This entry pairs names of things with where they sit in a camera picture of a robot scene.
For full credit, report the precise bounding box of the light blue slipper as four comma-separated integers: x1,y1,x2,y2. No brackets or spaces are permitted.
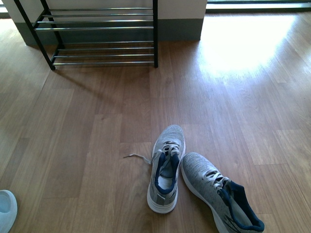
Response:
0,190,17,233

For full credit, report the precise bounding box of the grey knit sneaker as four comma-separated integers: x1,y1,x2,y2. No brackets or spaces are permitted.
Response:
128,125,186,214
181,152,265,233

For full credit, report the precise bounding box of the black metal shoe rack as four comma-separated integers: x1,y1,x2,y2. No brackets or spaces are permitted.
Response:
15,0,158,70

